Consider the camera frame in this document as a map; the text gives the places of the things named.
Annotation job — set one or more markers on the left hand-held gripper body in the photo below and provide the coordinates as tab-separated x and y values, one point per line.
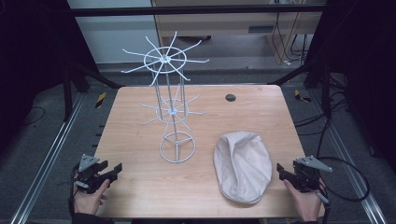
90	179

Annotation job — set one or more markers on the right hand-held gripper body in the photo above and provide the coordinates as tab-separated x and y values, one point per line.
308	175

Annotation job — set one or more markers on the beige cap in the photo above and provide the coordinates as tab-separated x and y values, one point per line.
243	168

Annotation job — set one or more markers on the person's left hand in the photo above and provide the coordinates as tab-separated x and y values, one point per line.
88	199

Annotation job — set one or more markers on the person's right hand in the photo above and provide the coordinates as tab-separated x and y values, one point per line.
306	203

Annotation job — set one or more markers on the black yellow striped tape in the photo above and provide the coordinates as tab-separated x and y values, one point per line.
301	96
100	100

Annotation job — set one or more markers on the black metal stand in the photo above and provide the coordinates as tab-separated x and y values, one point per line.
325	90
67	90

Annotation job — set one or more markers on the black curtain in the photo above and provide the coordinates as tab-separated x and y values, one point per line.
367	62
28	62

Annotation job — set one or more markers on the white cabinet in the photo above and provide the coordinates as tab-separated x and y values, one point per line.
112	37

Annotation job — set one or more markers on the light wooden desk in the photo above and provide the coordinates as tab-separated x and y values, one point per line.
224	23

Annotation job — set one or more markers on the aluminium floor rail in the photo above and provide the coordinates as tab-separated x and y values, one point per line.
46	161
351	174

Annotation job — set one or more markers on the black horizontal frame bar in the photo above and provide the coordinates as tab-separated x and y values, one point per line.
186	10

